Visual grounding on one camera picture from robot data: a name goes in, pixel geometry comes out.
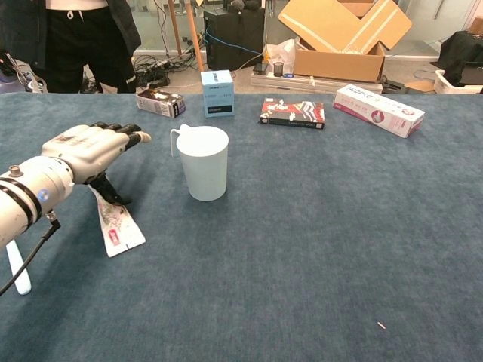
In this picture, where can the open brown cardboard box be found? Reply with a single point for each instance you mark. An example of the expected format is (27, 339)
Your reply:
(339, 64)

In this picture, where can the red black flat box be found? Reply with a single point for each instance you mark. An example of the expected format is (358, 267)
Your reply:
(294, 111)

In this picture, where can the light blue upright box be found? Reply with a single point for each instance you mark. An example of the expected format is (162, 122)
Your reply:
(219, 94)

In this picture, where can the white plastic cup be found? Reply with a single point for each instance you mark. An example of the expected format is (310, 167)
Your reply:
(205, 169)

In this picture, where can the person in black clothes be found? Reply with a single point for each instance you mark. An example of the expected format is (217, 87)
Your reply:
(75, 45)

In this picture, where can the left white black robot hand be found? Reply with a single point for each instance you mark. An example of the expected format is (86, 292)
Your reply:
(87, 147)

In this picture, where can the long white pink toothpaste box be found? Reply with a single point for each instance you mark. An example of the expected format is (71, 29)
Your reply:
(377, 111)

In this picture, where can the wooden easel leg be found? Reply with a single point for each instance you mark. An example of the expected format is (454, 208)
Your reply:
(174, 26)
(194, 37)

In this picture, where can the blue felt table mat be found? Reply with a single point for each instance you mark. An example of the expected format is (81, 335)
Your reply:
(302, 234)

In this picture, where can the small dark purple carton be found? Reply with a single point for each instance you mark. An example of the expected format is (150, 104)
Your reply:
(158, 103)

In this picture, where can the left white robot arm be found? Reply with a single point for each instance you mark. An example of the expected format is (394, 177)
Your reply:
(22, 196)

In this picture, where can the tiny pale scrap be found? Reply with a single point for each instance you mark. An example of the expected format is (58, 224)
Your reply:
(381, 325)

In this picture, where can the white printed toothpaste tube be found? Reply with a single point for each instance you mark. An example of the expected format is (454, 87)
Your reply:
(120, 234)

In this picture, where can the white plastic bag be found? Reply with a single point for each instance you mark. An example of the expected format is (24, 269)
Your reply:
(283, 51)

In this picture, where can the white plastic bin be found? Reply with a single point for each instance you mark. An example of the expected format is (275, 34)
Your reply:
(443, 84)

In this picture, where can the light blue toothbrush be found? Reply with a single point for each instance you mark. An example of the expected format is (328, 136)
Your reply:
(20, 279)

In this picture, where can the stacked aluminium profiles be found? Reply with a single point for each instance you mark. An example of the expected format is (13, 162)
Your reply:
(283, 82)

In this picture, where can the black computer tower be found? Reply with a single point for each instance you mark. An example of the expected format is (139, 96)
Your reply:
(234, 34)

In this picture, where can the black cloth cover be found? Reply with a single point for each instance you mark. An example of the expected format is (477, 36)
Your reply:
(462, 53)

